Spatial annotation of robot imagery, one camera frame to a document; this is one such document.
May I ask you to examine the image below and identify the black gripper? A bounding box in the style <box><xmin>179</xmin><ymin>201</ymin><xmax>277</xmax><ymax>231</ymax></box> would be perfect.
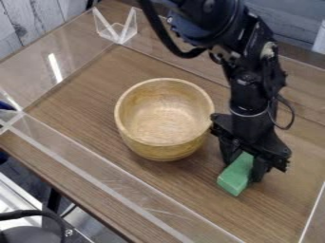
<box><xmin>211</xmin><ymin>108</ymin><xmax>292</xmax><ymax>182</ymax></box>

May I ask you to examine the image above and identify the green rectangular block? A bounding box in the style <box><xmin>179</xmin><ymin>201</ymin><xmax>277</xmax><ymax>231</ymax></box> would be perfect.
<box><xmin>217</xmin><ymin>152</ymin><xmax>254</xmax><ymax>196</ymax></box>

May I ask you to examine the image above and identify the brown wooden bowl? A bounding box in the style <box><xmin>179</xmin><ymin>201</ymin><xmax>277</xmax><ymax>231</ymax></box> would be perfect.
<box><xmin>114</xmin><ymin>78</ymin><xmax>214</xmax><ymax>161</ymax></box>

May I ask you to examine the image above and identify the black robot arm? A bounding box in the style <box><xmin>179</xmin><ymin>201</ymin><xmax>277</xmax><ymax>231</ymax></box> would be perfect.
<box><xmin>138</xmin><ymin>0</ymin><xmax>292</xmax><ymax>182</ymax></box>

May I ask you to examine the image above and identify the black table leg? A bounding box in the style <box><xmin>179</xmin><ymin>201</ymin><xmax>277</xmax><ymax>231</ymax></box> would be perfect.
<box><xmin>47</xmin><ymin>189</ymin><xmax>63</xmax><ymax>213</ymax></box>

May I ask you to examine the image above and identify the clear acrylic tray wall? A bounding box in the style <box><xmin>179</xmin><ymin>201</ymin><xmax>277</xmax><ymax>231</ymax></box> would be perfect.
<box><xmin>0</xmin><ymin>95</ymin><xmax>244</xmax><ymax>243</ymax></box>

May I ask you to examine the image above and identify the clear acrylic corner bracket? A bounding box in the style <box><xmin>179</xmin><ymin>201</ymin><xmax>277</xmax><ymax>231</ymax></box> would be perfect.
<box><xmin>92</xmin><ymin>8</ymin><xmax>138</xmax><ymax>45</ymax></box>

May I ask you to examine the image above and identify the black metal bracket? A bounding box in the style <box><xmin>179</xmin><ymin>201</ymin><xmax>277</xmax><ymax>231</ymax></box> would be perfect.
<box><xmin>42</xmin><ymin>217</ymin><xmax>94</xmax><ymax>243</ymax></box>

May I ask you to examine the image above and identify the black cable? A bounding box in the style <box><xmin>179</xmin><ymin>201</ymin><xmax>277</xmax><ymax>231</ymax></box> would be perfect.
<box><xmin>0</xmin><ymin>209</ymin><xmax>68</xmax><ymax>243</ymax></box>

